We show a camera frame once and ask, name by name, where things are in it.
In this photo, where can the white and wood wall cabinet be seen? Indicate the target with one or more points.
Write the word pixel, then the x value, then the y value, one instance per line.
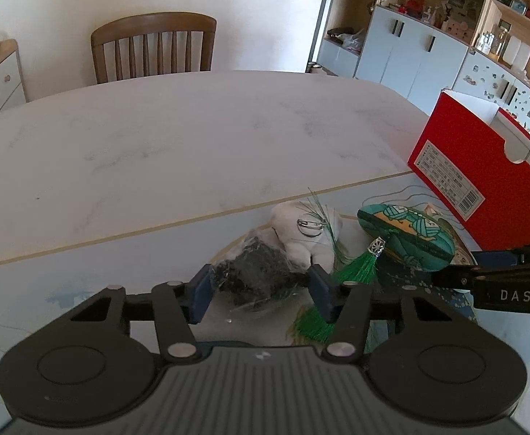
pixel 410 50

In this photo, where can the blue printed table mat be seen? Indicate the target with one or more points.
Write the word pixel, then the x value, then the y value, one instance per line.
pixel 42 290

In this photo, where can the red shelf ornament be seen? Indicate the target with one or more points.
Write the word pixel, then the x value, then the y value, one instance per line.
pixel 414 6

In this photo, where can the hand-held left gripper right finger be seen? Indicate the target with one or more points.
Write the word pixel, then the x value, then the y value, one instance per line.
pixel 323 293

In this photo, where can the white canister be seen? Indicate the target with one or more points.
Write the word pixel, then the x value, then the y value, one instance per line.
pixel 518 52

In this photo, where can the thin green feather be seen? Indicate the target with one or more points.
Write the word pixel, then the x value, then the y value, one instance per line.
pixel 333 235

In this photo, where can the green tassel ornament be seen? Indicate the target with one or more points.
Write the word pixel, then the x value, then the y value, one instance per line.
pixel 358 267

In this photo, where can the clear bag with dark contents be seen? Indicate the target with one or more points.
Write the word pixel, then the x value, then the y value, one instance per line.
pixel 255 267

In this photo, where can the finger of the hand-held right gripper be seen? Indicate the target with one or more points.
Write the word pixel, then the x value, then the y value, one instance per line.
pixel 496 257
pixel 457 277

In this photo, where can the silver safety pin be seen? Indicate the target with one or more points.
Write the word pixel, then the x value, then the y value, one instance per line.
pixel 310 227

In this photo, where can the teal patterned pouch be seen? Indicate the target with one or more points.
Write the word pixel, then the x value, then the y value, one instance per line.
pixel 405 235

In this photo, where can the brown wooden slat-back chair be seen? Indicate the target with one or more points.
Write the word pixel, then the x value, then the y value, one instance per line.
pixel 151 22

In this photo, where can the glass jars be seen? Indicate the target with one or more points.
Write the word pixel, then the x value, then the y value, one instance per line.
pixel 491 43

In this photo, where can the red cardboard box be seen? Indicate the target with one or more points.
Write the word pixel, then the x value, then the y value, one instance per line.
pixel 496 176

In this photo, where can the white and wood sideboard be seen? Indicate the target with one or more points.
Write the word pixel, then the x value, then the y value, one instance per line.
pixel 4 81

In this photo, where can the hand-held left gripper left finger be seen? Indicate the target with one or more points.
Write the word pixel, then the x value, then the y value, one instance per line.
pixel 201 293

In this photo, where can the white plush toy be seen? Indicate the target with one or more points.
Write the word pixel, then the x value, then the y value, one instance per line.
pixel 292 247

